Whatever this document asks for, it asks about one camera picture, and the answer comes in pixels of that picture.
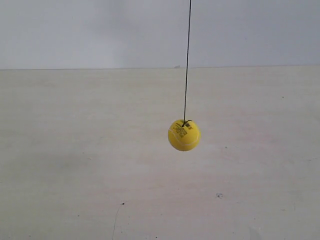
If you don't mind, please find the black hanging string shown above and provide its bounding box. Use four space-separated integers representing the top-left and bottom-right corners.
181 0 194 129

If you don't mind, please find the yellow ball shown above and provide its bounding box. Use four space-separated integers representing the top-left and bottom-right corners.
167 119 201 152

